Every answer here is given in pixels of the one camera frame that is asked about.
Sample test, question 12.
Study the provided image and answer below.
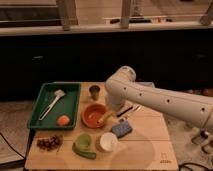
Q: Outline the red bowl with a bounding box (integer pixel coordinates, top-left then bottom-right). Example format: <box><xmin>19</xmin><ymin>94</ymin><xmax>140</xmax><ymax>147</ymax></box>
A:
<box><xmin>81</xmin><ymin>103</ymin><xmax>106</xmax><ymax>129</ymax></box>

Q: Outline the yellow banana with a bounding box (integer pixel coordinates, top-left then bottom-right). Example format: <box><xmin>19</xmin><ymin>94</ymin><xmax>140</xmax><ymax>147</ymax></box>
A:
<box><xmin>97</xmin><ymin>112</ymin><xmax>112</xmax><ymax>124</ymax></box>

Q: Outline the orange fruit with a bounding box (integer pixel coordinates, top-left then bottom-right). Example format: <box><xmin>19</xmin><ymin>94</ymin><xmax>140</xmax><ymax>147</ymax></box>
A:
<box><xmin>57</xmin><ymin>115</ymin><xmax>70</xmax><ymax>126</ymax></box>

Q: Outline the blue sponge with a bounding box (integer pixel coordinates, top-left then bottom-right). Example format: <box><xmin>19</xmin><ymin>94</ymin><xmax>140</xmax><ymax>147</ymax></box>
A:
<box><xmin>111</xmin><ymin>121</ymin><xmax>132</xmax><ymax>138</ymax></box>

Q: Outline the green plastic tray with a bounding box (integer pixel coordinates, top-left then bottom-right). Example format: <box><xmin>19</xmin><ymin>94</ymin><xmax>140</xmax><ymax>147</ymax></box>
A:
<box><xmin>28</xmin><ymin>83</ymin><xmax>81</xmax><ymax>130</ymax></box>

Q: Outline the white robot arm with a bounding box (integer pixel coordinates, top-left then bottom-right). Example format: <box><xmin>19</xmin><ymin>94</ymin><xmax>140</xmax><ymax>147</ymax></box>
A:
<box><xmin>105</xmin><ymin>66</ymin><xmax>213</xmax><ymax>132</ymax></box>

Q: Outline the white dish brush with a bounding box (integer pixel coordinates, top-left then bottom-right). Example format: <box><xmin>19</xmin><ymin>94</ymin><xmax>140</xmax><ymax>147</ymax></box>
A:
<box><xmin>39</xmin><ymin>89</ymin><xmax>65</xmax><ymax>121</ymax></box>

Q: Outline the green cucumber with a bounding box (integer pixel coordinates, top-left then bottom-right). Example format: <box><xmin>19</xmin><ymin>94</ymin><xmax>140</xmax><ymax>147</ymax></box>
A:
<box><xmin>72</xmin><ymin>143</ymin><xmax>96</xmax><ymax>160</ymax></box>

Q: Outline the metal cup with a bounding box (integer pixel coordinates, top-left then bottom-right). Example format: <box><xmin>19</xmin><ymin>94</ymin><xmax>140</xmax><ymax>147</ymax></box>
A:
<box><xmin>89</xmin><ymin>85</ymin><xmax>100</xmax><ymax>101</ymax></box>

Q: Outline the metal spoon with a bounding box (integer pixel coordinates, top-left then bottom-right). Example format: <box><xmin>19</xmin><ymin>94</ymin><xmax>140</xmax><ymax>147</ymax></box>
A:
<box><xmin>118</xmin><ymin>105</ymin><xmax>143</xmax><ymax>122</ymax></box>

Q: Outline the green cup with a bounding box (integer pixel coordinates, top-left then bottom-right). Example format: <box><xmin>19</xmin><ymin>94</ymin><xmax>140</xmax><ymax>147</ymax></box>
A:
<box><xmin>75</xmin><ymin>133</ymin><xmax>92</xmax><ymax>151</ymax></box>

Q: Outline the dark bowl with blue cloth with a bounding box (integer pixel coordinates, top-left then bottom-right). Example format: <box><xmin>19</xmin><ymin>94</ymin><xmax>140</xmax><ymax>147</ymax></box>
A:
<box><xmin>136</xmin><ymin>82</ymin><xmax>155</xmax><ymax>88</ymax></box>

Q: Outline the black cable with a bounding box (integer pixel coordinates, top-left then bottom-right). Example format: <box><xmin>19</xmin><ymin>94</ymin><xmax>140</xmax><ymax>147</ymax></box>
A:
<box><xmin>0</xmin><ymin>132</ymin><xmax>26</xmax><ymax>160</ymax></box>

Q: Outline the purple grapes bunch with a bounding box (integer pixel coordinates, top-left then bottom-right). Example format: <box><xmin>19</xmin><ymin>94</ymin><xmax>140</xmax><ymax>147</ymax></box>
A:
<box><xmin>37</xmin><ymin>135</ymin><xmax>62</xmax><ymax>151</ymax></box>

